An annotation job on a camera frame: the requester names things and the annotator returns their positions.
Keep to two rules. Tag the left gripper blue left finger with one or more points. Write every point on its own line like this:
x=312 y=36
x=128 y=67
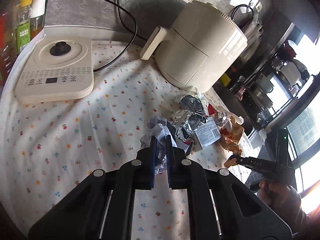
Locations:
x=152 y=162

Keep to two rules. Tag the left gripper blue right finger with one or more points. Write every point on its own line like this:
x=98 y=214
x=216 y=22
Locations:
x=170 y=159

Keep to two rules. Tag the white printed paper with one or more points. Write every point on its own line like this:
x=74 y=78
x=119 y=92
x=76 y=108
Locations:
x=159 y=128

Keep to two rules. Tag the silver black foil wrapper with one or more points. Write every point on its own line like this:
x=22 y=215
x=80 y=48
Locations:
x=189 y=117

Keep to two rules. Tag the brown paper bag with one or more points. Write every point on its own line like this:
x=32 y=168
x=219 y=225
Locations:
x=229 y=141

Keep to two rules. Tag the person's right hand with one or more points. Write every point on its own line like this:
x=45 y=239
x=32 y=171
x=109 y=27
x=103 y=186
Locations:
x=285 y=202

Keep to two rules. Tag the blue white cardboard box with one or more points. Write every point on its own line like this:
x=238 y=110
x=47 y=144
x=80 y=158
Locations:
x=205 y=135

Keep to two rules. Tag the red small package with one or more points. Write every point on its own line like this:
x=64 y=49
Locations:
x=211 y=110

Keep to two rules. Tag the crumpled silver foil ball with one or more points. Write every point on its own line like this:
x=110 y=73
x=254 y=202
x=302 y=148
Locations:
x=220 y=118

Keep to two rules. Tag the white crumpled plastic wrapper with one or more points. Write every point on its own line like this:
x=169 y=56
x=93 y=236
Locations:
x=202 y=99

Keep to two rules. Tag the dish rack with pots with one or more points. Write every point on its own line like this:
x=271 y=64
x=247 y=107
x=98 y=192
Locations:
x=272 y=85

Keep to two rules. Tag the cream air fryer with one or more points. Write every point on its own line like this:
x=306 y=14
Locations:
x=200 y=46

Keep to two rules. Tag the floral white tablecloth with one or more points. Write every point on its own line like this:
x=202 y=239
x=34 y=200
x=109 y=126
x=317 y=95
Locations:
x=48 y=148

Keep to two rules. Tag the cream kettle base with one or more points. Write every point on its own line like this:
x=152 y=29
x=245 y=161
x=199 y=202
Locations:
x=59 y=68

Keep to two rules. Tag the red sauce bottle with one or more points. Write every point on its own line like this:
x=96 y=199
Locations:
x=8 y=44

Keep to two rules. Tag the green label oil bottle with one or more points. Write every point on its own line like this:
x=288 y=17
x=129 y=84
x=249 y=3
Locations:
x=23 y=25

